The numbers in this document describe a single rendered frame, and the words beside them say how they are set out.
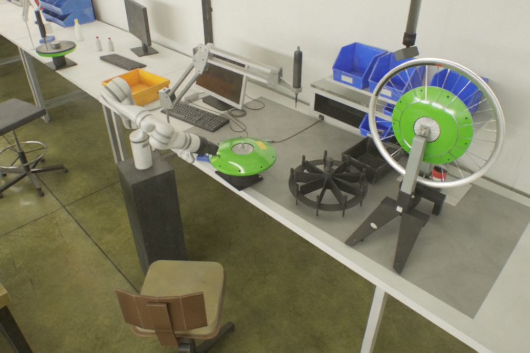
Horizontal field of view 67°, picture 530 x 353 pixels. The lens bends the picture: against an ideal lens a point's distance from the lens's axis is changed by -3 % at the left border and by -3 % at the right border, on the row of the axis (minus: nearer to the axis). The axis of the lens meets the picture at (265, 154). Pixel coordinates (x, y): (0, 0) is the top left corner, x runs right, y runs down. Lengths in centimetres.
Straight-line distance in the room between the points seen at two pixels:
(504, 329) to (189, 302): 107
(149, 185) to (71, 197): 155
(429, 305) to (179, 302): 88
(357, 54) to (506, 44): 77
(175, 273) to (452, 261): 119
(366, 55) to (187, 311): 160
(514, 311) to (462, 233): 39
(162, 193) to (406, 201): 127
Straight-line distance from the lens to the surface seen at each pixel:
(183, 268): 203
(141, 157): 224
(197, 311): 164
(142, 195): 226
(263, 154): 190
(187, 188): 352
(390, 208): 179
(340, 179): 186
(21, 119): 363
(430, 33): 222
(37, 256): 329
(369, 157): 224
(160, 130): 154
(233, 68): 200
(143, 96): 280
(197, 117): 255
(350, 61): 243
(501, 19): 209
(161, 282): 200
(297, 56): 183
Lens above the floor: 211
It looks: 33 degrees down
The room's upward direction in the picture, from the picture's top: straight up
